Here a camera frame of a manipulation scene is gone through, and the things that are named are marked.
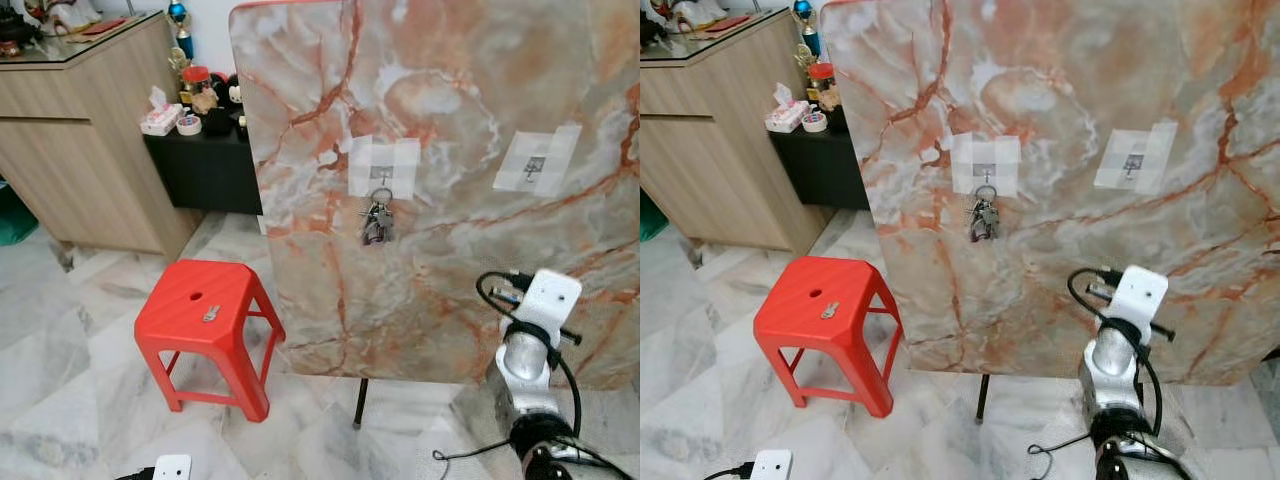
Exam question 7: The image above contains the bunch of metal keys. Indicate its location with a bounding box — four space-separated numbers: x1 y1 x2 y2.
967 185 1002 244
361 187 397 247

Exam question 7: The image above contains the green bag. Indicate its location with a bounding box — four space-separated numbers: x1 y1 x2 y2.
0 178 39 247
640 188 667 242

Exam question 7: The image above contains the light wooden cabinet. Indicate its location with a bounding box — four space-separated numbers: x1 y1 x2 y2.
640 8 837 254
0 12 207 258

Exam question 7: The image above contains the red plastic stool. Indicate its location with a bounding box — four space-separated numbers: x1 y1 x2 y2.
753 256 905 419
134 259 287 424

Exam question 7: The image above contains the black low side table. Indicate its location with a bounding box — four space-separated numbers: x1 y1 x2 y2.
142 126 264 217
767 124 872 212

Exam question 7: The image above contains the pink white tissue box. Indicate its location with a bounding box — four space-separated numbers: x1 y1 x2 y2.
140 86 185 138
764 83 812 135

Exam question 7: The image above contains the white ceramic figurine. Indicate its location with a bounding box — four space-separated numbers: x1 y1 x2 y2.
30 0 104 35
648 0 703 29

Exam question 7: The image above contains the orange marble pattern board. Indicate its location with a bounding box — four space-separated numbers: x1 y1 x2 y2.
819 0 1280 387
229 0 641 392

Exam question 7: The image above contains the jar with red lid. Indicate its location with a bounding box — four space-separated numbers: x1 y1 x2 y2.
808 61 840 112
181 65 214 114

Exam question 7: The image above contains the blue gold trophy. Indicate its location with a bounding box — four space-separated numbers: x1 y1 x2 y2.
166 0 197 73
792 0 824 71

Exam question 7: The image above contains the black mouse plush toy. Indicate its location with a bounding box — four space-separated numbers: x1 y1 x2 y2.
203 72 250 141

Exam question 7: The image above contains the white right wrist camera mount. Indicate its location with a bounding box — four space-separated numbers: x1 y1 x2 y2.
518 268 583 349
1104 265 1170 347

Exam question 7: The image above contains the thin black cable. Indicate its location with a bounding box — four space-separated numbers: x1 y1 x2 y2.
432 438 517 464
1027 430 1097 480

